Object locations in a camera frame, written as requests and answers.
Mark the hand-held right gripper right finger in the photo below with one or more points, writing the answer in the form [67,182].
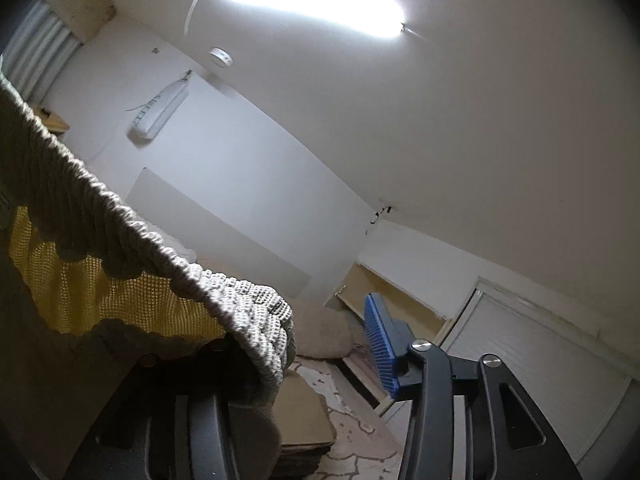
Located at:
[381,347]

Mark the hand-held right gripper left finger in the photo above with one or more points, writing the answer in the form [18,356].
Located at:
[205,435]

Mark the beige waffle-knit towel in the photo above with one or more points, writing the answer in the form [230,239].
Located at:
[65,185]

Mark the stack of folded clothes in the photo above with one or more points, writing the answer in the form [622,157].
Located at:
[307,417]

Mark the open wooden cabinet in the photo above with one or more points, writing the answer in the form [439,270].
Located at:
[400,292]

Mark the small fluffy pillow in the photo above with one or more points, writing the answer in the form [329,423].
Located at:
[322,331]

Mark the white wardrobe door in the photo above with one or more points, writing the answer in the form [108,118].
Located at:
[545,355]

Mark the white air conditioner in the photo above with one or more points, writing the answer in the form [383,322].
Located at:
[157,107]

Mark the round smoke detector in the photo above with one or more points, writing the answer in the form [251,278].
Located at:
[220,56]

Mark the wooden shelf board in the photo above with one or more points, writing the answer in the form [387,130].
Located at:
[50,121]

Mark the grey pleated curtain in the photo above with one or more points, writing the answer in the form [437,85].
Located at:
[40,50]

